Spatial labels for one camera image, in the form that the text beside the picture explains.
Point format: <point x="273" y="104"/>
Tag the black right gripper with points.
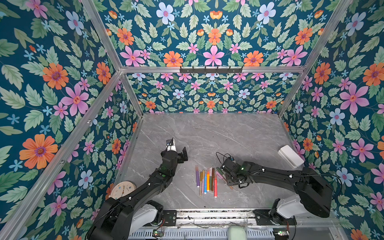
<point x="228" y="183"/>

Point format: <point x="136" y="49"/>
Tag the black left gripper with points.
<point x="185" y="154"/>

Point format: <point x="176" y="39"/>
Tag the brown pen brown cap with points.
<point x="213" y="179"/>

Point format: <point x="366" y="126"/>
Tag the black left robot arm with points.
<point x="115" y="218"/>

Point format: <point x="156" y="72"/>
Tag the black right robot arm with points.
<point x="312" y="193"/>

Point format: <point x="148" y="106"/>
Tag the red highlighter pen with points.
<point x="215" y="186"/>

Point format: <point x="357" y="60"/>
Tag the orange highlighter pen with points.
<point x="207" y="179"/>

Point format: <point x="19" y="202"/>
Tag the pink pen gold cap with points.
<point x="203" y="182"/>

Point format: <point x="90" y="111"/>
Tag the purple highlighter pen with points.
<point x="197" y="176"/>

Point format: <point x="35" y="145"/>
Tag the tan pen gold cap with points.
<point x="201" y="185"/>

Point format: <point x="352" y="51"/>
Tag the blue highlighter pen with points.
<point x="205" y="182"/>

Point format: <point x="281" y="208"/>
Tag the white rectangular box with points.
<point x="291" y="156"/>

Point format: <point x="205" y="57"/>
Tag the pale green rounded object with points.
<point x="237" y="233"/>

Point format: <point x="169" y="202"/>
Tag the beige round clock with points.
<point x="122" y="189"/>

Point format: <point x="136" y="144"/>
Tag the black hook rail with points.
<point x="210" y="70"/>

